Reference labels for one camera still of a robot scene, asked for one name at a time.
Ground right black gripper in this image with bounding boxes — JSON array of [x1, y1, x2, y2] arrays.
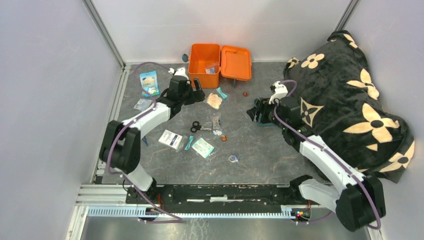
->
[[246, 96, 288, 130]]

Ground bagged latex gloves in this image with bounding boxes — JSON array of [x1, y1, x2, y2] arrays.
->
[[203, 91, 229, 110]]

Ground blue white bandage packet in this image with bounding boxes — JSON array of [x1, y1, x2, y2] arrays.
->
[[204, 62, 220, 75]]

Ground clear bag of small items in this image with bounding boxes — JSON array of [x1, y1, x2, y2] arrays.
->
[[211, 113, 223, 136]]

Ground small clear tape roll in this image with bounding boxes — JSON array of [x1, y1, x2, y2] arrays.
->
[[228, 155, 239, 163]]

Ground blue plaster packet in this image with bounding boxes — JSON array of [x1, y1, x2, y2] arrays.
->
[[139, 70, 161, 97]]

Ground green white dressing packet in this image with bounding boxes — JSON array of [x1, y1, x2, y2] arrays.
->
[[191, 137, 215, 159]]

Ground small clear plastic packet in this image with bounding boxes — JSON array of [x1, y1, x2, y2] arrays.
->
[[133, 98, 153, 112]]

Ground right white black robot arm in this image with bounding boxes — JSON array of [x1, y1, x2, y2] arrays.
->
[[246, 97, 386, 232]]

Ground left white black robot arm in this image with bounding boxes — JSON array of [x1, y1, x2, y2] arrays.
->
[[99, 75, 205, 204]]

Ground orange medicine kit box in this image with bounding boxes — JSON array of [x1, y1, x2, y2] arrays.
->
[[187, 43, 252, 89]]

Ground teal plastic tray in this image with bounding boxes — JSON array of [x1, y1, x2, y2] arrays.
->
[[253, 98, 275, 127]]

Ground teal sachet near gloves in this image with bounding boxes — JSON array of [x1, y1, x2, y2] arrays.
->
[[216, 87, 228, 100]]

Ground teal knob behind box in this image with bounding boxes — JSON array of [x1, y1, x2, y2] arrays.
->
[[181, 53, 189, 63]]

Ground teal sachet by gauze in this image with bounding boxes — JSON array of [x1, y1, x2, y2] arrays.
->
[[184, 135, 195, 151]]

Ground blue tweezers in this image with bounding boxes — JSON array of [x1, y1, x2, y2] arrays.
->
[[142, 136, 149, 147]]

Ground black floral blanket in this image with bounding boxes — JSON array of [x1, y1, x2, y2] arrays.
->
[[283, 30, 415, 183]]

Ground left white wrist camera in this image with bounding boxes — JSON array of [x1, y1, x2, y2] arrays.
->
[[168, 67, 190, 81]]

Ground black handled scissors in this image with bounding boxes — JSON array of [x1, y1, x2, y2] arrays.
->
[[190, 121, 213, 133]]

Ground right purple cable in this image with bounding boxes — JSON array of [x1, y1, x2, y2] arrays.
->
[[272, 79, 382, 231]]

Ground black mounting base rail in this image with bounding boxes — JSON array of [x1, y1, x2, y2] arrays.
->
[[146, 184, 315, 214]]

